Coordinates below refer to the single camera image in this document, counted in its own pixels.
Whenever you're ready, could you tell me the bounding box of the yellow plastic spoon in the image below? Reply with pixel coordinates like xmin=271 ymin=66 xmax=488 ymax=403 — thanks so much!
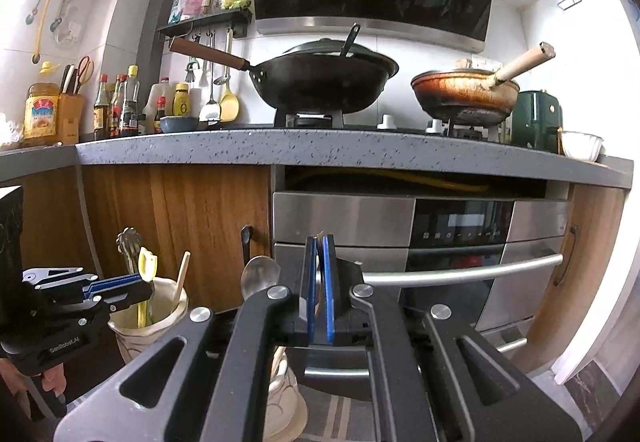
xmin=137 ymin=247 xmax=158 ymax=328

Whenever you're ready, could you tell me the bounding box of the wooden chopstick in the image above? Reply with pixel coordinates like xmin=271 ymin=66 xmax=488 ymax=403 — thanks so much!
xmin=172 ymin=251 xmax=191 ymax=307

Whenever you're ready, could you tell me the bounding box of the person's left hand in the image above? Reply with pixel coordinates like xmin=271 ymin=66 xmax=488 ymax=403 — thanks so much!
xmin=0 ymin=358 xmax=66 ymax=418

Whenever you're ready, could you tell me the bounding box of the silver spoon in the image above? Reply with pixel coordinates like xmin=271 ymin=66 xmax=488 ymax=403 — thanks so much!
xmin=240 ymin=255 xmax=281 ymax=301

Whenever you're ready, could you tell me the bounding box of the wooden cabinet door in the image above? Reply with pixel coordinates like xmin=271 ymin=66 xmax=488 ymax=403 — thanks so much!
xmin=16 ymin=165 xmax=271 ymax=311

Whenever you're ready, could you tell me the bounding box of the blue plaid cloth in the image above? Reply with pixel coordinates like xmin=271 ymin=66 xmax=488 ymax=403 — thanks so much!
xmin=297 ymin=386 xmax=375 ymax=441

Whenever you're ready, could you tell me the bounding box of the white ceramic double utensil holder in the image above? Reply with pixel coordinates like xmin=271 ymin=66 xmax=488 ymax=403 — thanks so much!
xmin=106 ymin=276 xmax=310 ymax=441

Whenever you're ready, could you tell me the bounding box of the grey speckled countertop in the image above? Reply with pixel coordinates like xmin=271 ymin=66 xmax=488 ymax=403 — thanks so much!
xmin=1 ymin=129 xmax=638 ymax=189

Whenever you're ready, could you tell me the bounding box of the blue bowl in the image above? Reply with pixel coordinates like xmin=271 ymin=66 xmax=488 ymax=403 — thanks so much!
xmin=160 ymin=116 xmax=200 ymax=134

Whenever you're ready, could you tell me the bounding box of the clear oil bottle yellow cap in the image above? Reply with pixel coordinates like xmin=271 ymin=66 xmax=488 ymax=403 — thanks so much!
xmin=119 ymin=64 xmax=140 ymax=137

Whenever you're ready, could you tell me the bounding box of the stainless steel oven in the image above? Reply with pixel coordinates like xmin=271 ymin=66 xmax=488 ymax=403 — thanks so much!
xmin=272 ymin=191 xmax=568 ymax=358

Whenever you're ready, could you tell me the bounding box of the soy sauce bottle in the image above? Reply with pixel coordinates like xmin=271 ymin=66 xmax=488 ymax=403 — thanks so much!
xmin=93 ymin=73 xmax=111 ymax=141

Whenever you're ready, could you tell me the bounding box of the wooden knife block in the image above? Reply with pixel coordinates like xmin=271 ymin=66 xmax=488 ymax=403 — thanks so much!
xmin=56 ymin=94 xmax=86 ymax=145

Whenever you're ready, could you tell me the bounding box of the yellow mustard bottle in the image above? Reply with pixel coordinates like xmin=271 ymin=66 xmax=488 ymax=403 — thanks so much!
xmin=172 ymin=82 xmax=191 ymax=117

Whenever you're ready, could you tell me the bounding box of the brown frying pan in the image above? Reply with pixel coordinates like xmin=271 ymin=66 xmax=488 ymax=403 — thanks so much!
xmin=411 ymin=42 xmax=555 ymax=128

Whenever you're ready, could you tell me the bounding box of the green kettle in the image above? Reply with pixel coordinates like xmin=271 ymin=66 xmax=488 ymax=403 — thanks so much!
xmin=511 ymin=90 xmax=563 ymax=154

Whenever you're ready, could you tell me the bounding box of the glass bowl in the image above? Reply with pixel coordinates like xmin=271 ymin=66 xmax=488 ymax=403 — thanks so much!
xmin=559 ymin=130 xmax=603 ymax=162

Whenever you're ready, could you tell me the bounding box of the black wok with wooden handle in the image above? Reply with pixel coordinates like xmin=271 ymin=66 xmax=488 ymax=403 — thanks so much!
xmin=169 ymin=24 xmax=399 ymax=115

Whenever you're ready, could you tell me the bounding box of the black wall shelf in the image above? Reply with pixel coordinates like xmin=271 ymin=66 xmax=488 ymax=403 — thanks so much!
xmin=156 ymin=8 xmax=253 ymax=38

